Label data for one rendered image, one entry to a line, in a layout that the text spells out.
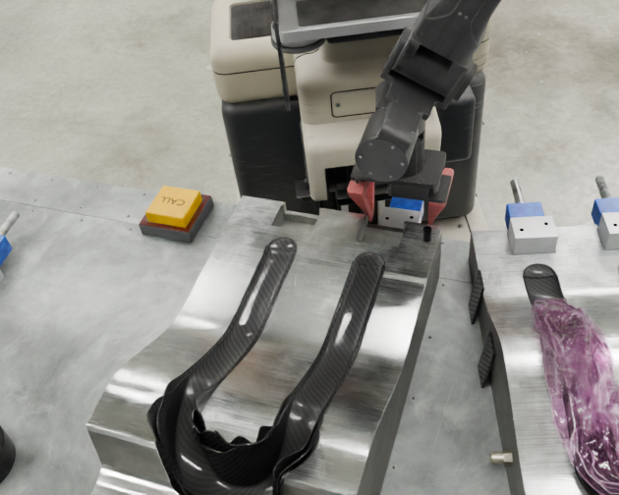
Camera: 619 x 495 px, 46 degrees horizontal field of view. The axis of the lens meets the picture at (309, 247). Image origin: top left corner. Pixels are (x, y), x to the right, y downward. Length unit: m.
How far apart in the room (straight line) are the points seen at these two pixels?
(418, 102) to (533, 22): 2.35
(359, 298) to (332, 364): 0.10
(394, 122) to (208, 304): 0.29
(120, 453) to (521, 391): 0.39
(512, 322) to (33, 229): 0.70
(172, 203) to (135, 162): 1.52
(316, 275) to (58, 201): 0.49
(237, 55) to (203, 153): 1.13
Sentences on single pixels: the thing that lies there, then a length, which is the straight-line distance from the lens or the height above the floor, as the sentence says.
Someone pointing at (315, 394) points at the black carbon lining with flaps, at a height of 0.91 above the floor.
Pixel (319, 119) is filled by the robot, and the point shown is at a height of 0.82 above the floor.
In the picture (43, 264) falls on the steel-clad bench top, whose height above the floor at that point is 0.80.
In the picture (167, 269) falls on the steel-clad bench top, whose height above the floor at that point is 0.80.
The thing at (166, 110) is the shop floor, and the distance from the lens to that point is 2.76.
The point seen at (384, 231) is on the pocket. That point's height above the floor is 0.87.
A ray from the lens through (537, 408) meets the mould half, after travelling 0.74.
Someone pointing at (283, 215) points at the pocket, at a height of 0.87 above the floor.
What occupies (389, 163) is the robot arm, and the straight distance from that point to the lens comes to 0.77.
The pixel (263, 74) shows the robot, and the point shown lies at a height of 0.76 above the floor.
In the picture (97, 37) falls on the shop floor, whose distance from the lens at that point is 3.35.
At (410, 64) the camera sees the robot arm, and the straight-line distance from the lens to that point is 0.77.
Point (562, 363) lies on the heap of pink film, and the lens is 0.74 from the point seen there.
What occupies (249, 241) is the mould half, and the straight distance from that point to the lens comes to 0.88.
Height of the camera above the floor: 1.50
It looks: 46 degrees down
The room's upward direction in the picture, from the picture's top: 8 degrees counter-clockwise
